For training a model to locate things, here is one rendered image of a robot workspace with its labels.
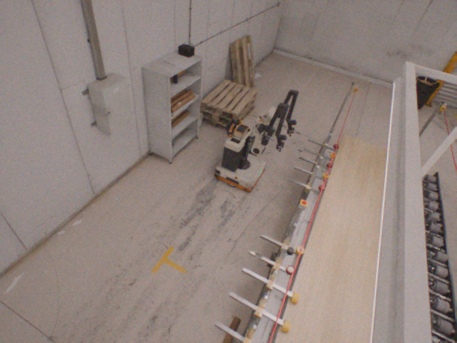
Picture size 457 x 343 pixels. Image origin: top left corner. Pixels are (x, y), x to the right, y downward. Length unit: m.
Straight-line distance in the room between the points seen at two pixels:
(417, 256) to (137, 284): 2.97
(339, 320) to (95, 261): 2.71
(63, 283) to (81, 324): 0.53
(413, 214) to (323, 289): 1.64
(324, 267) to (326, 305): 0.35
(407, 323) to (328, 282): 1.88
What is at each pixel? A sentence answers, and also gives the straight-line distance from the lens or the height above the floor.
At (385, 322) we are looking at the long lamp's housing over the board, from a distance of 1.07.
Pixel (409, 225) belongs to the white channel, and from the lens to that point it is 1.23.
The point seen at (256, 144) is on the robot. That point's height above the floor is 0.84.
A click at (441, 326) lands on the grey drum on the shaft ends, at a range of 3.31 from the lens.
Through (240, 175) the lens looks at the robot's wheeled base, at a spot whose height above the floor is 0.28.
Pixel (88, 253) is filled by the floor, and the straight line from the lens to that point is 3.89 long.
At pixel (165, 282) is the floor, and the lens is 3.54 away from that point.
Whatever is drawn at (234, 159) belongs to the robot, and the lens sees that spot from 4.11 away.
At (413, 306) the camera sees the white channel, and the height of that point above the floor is 2.46.
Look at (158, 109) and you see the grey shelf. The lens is 4.26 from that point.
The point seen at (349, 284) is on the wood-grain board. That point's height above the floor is 0.90.
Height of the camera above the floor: 3.22
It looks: 43 degrees down
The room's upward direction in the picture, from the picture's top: 10 degrees clockwise
